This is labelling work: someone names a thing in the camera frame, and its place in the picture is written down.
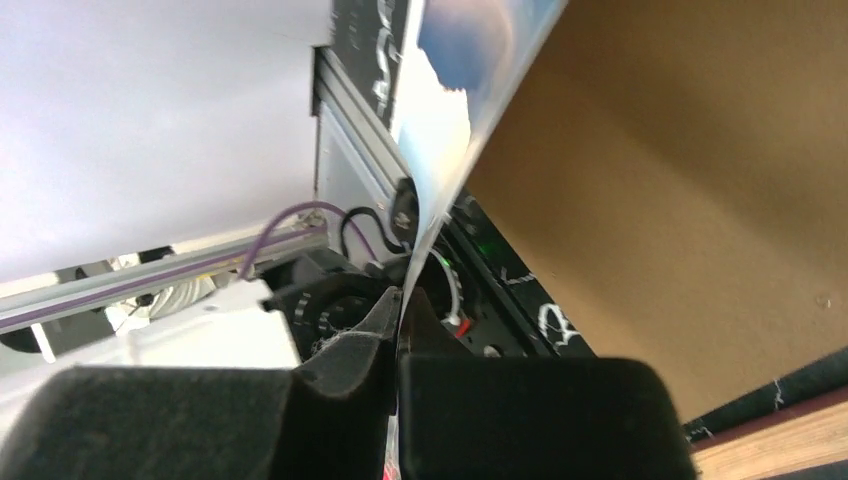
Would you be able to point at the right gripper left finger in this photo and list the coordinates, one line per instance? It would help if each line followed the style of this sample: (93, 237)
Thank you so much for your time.
(326, 419)

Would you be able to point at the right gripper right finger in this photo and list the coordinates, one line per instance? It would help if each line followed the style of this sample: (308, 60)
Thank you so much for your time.
(463, 416)

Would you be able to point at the brown cardboard backing board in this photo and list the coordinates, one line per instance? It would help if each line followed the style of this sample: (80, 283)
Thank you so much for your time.
(675, 175)

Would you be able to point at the landscape photo print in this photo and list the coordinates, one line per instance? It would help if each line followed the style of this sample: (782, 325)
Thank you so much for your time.
(462, 62)

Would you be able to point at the pink wooden picture frame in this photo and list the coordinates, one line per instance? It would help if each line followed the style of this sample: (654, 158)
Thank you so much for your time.
(807, 435)

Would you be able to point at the aluminium front rail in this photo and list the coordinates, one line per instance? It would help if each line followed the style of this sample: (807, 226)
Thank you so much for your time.
(372, 147)

